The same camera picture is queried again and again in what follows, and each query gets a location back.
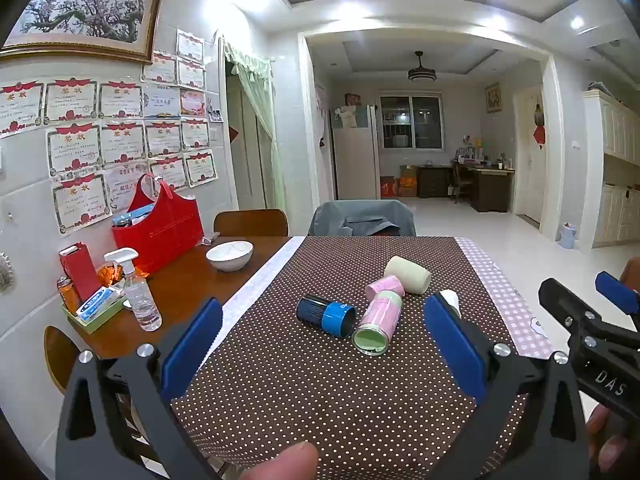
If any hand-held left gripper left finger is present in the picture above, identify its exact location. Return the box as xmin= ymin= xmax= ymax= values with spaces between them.
xmin=54 ymin=297 xmax=236 ymax=480

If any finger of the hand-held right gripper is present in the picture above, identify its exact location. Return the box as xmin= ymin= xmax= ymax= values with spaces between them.
xmin=538 ymin=278 xmax=602 ymax=332
xmin=594 ymin=270 xmax=640 ymax=333

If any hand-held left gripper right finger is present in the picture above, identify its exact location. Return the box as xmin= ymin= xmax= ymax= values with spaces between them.
xmin=423 ymin=293 xmax=592 ymax=480

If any white cup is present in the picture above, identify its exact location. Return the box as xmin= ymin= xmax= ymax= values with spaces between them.
xmin=440 ymin=290 xmax=462 ymax=318

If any pink and green cup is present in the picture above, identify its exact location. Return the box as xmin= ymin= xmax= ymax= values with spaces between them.
xmin=351 ymin=292 xmax=404 ymax=358

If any cream cup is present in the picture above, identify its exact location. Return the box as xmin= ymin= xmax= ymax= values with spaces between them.
xmin=383 ymin=255 xmax=432 ymax=295

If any small pink cup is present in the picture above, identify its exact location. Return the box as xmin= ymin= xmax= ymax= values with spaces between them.
xmin=366 ymin=275 xmax=406 ymax=302

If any blue cup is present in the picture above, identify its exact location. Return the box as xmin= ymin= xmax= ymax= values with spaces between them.
xmin=296 ymin=295 xmax=357 ymax=338

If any person's right hand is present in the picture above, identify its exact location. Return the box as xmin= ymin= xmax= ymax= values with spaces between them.
xmin=584 ymin=404 xmax=640 ymax=480

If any person's left hand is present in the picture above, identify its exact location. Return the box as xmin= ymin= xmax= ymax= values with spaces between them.
xmin=239 ymin=442 xmax=319 ymax=480

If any pink checked cloth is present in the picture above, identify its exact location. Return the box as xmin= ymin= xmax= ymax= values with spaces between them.
xmin=457 ymin=237 xmax=556 ymax=361

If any clear spray bottle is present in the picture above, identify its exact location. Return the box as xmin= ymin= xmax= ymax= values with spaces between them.
xmin=103 ymin=248 xmax=163 ymax=332

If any green tray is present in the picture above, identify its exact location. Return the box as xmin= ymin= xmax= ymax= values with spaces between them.
xmin=61 ymin=287 xmax=128 ymax=335

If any white bowl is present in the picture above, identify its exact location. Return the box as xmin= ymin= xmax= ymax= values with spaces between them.
xmin=206 ymin=241 xmax=254 ymax=272

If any blue and white tissue pack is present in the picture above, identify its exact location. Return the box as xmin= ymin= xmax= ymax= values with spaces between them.
xmin=77 ymin=286 xmax=123 ymax=320

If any orange snack packet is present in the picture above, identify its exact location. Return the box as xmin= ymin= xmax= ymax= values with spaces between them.
xmin=97 ymin=265 xmax=151 ymax=286

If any red felt bag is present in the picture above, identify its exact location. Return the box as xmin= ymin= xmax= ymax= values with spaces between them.
xmin=111 ymin=174 xmax=205 ymax=276

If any dark wooden desk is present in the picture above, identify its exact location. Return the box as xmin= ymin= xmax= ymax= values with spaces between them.
xmin=452 ymin=157 xmax=516 ymax=212

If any white door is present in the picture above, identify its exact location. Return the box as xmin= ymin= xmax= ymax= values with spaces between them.
xmin=514 ymin=87 xmax=546 ymax=224

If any wooden chair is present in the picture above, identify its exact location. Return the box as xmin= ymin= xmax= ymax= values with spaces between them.
xmin=44 ymin=325 xmax=83 ymax=395
xmin=213 ymin=209 xmax=290 ymax=237

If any orange can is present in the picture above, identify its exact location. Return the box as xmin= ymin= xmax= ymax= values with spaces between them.
xmin=56 ymin=276 xmax=81 ymax=316

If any small red box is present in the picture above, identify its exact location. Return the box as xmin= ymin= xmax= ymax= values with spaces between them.
xmin=59 ymin=242 xmax=103 ymax=301

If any brown dotted tablecloth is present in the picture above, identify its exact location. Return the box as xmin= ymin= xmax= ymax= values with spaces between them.
xmin=170 ymin=236 xmax=556 ymax=480

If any dark desk chair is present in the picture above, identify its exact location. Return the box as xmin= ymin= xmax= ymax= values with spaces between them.
xmin=449 ymin=162 xmax=474 ymax=204

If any grey cloth covered chair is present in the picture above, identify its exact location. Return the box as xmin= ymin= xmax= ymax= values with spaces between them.
xmin=307 ymin=200 xmax=417 ymax=237

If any dark low cabinet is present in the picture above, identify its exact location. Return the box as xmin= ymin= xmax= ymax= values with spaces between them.
xmin=417 ymin=165 xmax=458 ymax=198

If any red door ornament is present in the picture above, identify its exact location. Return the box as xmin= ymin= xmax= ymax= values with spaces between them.
xmin=532 ymin=104 xmax=547 ymax=147

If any orange cardboard box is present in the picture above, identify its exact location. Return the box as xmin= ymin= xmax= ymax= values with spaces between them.
xmin=398 ymin=165 xmax=420 ymax=197

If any white refrigerator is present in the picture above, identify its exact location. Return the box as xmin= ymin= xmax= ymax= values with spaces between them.
xmin=332 ymin=105 xmax=381 ymax=200

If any window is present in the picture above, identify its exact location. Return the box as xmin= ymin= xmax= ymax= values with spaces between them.
xmin=380 ymin=94 xmax=445 ymax=150

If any ceiling fan lamp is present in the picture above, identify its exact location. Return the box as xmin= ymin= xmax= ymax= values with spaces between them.
xmin=407 ymin=51 xmax=437 ymax=82

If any green door curtain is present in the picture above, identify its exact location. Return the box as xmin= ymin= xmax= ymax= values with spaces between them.
xmin=223 ymin=40 xmax=287 ymax=213

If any framed blossom painting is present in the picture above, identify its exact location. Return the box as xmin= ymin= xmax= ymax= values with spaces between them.
xmin=0 ymin=0 xmax=166 ymax=65

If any white wall cabinet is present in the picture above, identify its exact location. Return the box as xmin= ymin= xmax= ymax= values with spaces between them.
xmin=582 ymin=90 xmax=640 ymax=249

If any group of wall certificates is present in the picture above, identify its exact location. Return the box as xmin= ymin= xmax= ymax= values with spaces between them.
xmin=0 ymin=30 xmax=224 ymax=237

